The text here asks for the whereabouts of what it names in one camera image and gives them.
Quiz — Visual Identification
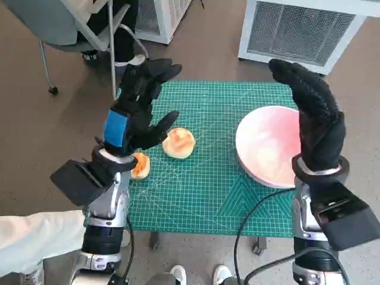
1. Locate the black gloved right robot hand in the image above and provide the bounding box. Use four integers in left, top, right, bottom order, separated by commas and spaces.
268, 58, 347, 173

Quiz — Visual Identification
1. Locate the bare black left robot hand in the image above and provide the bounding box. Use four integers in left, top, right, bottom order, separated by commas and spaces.
94, 58, 182, 158

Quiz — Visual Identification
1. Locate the long striped toy bread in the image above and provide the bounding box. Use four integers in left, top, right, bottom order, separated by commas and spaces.
130, 152, 151, 181

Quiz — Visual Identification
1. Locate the pink bowl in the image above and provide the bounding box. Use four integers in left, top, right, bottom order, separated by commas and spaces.
235, 105, 302, 189

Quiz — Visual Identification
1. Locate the round toy bread bun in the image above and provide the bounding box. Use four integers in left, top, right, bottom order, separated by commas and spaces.
161, 127, 197, 160

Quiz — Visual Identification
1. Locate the seated person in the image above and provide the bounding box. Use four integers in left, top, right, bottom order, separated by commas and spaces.
76, 0, 148, 77

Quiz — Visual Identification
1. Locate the large white grille unit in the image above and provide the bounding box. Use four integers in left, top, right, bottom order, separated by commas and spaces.
237, 0, 369, 75

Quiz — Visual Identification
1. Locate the green cutting mat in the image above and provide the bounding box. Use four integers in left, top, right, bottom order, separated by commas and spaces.
114, 80, 297, 238

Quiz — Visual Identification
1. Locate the small white grille unit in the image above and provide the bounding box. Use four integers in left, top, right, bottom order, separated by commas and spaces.
135, 0, 195, 45

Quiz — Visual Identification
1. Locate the table leg with caster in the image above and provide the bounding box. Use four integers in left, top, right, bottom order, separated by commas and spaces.
252, 236, 268, 255
149, 231, 163, 249

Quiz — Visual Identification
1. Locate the grey office chair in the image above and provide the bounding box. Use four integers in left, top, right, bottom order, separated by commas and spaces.
0, 0, 149, 96

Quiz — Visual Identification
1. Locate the person in light trousers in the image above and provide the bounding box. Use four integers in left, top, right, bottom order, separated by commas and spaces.
0, 210, 87, 278

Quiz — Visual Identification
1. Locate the white shoe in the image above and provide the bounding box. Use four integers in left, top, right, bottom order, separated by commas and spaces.
169, 265, 188, 285
214, 264, 232, 285

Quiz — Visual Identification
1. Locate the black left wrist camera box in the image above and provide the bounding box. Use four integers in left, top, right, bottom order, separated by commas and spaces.
49, 159, 119, 207

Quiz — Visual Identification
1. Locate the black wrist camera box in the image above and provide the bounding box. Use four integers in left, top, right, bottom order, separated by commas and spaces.
310, 180, 380, 252
49, 159, 119, 207

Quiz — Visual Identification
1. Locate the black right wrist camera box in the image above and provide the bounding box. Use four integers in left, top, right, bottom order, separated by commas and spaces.
310, 180, 380, 252

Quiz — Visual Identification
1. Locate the long black robot cable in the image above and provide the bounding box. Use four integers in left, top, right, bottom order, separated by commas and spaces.
233, 189, 297, 285

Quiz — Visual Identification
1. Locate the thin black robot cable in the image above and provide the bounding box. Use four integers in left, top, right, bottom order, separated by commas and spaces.
117, 218, 135, 285

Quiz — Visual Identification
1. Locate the looped black robot cable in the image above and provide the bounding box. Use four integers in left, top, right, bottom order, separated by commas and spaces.
242, 248, 350, 285

